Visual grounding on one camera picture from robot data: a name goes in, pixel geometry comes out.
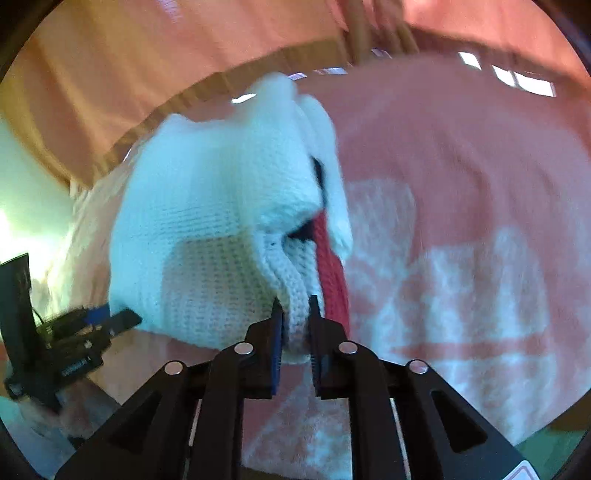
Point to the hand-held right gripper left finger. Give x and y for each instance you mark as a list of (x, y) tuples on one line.
[(277, 355)]

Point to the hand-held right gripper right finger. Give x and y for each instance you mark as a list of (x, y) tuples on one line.
[(315, 350)]

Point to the white red black knit sweater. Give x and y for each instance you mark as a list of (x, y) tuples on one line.
[(203, 217)]

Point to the pink curtain with tan hem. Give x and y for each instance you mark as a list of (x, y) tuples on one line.
[(138, 60)]

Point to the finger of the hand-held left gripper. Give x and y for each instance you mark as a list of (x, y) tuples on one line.
[(125, 321), (95, 316)]

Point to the pink patterned blanket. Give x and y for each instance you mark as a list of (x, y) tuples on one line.
[(461, 221)]

